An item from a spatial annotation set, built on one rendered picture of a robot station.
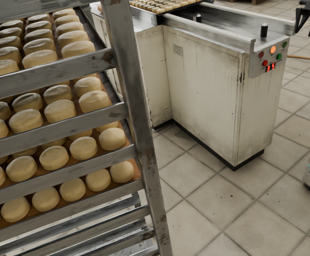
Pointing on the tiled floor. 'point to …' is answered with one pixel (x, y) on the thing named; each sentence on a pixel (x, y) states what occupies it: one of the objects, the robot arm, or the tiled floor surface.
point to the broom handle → (306, 57)
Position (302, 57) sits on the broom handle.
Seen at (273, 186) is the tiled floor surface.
